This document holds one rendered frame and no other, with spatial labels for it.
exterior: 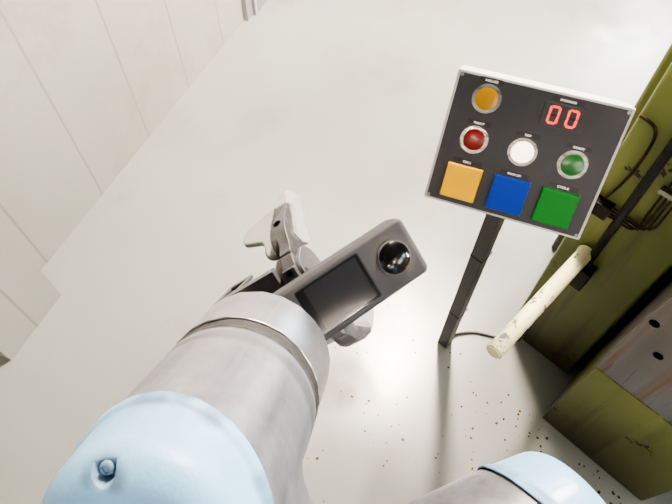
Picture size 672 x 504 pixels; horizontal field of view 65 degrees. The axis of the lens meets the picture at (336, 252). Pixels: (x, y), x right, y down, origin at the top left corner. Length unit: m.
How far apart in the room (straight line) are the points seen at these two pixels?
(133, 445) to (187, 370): 0.05
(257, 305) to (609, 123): 0.95
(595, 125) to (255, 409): 1.01
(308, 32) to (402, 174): 1.23
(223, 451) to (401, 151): 2.49
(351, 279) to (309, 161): 2.24
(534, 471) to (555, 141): 0.90
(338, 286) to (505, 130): 0.83
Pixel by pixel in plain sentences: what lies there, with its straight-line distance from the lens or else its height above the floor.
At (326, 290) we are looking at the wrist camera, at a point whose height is 1.55.
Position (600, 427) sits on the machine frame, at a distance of 1.90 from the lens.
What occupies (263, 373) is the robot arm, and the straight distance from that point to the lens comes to 0.26.
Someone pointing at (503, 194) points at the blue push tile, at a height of 1.01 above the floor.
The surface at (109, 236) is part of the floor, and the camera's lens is 2.51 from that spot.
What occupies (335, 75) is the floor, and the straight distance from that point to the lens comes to 3.07.
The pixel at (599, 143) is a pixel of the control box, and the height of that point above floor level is 1.13.
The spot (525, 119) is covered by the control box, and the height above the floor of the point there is 1.14.
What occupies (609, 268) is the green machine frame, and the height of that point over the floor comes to 0.61.
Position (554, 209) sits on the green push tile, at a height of 1.01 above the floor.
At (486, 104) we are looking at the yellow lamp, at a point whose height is 1.16.
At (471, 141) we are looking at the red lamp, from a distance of 1.16.
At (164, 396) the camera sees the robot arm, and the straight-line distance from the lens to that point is 0.23.
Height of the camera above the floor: 1.87
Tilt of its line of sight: 56 degrees down
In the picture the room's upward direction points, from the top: straight up
